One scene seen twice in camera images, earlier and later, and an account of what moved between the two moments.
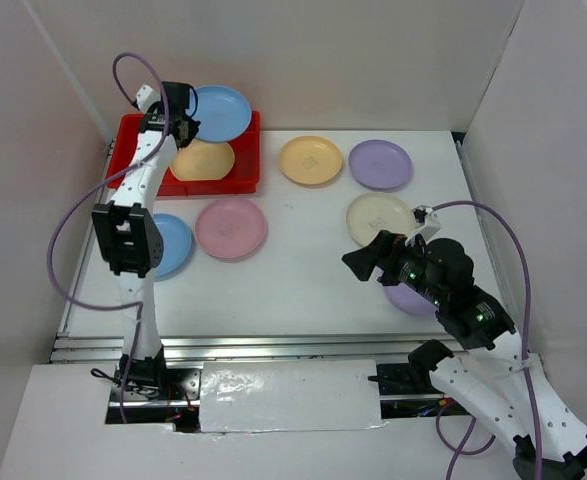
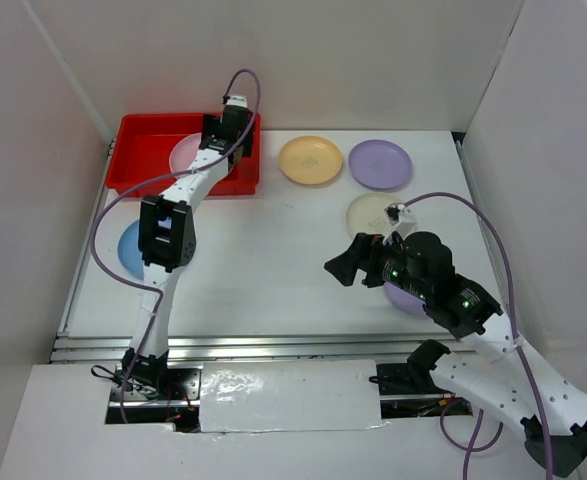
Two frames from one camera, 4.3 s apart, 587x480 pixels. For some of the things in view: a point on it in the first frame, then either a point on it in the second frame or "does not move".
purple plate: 410,300 does not move
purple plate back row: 381,164 does not move
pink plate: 230,228 to 185,153
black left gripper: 194,128 to 210,125
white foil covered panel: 289,395 does not move
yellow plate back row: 311,160 does not move
